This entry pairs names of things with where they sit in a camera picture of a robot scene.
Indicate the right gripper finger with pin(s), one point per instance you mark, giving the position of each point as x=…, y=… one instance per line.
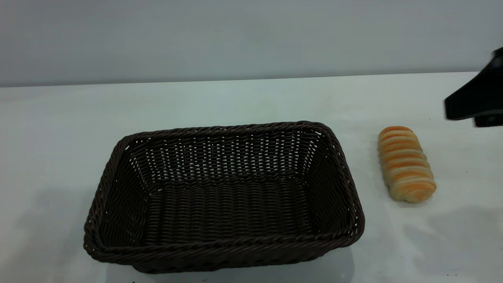
x=490, y=120
x=479, y=98

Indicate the striped orange bread roll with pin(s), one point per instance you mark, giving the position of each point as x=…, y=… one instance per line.
x=405, y=165

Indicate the dark brown woven basket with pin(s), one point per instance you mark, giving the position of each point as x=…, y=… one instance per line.
x=220, y=212

